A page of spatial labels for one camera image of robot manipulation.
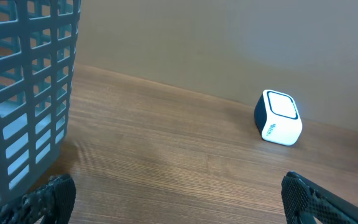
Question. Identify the grey plastic mesh basket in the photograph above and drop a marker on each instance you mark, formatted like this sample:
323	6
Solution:
37	56

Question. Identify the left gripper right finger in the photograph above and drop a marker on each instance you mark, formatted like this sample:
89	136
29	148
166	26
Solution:
306	202

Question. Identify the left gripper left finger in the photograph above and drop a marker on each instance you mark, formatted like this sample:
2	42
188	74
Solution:
50	203

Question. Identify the white barcode scanner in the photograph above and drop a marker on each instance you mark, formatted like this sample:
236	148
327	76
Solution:
277	118

